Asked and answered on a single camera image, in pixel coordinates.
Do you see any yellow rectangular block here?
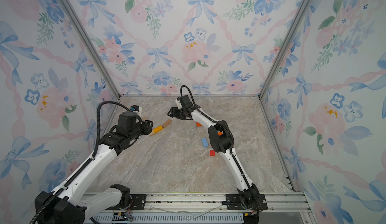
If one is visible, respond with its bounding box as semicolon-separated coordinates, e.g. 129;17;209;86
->
152;126;163;134

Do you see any plain wooden block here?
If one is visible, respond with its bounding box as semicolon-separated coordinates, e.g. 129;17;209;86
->
162;120;172;129

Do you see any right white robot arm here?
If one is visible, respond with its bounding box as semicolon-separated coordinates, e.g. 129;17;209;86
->
168;106;263;211

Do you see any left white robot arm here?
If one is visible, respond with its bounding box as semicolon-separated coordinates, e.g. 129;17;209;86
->
31;117;153;224

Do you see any light blue block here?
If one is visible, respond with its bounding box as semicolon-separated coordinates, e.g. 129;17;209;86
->
202;138;209;148

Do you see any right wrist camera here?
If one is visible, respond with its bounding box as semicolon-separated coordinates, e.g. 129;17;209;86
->
176;95;194;109

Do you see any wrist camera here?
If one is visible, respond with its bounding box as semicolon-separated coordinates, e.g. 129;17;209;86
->
116;105;142;139
176;95;194;109

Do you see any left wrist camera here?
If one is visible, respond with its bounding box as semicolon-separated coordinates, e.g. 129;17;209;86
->
116;105;142;139

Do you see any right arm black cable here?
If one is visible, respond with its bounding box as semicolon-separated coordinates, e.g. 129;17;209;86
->
180;85;235;155

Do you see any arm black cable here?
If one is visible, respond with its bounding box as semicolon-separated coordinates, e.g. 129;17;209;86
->
29;101;133;224
180;85;235;155

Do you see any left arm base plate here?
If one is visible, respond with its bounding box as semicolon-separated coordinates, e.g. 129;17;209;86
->
107;193;147;211

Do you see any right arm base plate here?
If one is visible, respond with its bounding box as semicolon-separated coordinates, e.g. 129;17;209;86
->
222;194;268;212

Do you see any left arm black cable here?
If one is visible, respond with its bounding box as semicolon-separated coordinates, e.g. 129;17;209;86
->
29;101;133;224

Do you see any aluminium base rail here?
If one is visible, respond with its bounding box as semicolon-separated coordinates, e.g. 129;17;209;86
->
81;192;314;224

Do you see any aluminium corner post left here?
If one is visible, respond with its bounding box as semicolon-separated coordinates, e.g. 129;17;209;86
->
48;0;122;98

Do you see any aluminium corner post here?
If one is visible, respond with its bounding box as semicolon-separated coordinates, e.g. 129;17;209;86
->
48;0;122;98
258;0;320;98

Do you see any aluminium corner post right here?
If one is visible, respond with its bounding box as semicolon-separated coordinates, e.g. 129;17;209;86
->
258;0;320;98

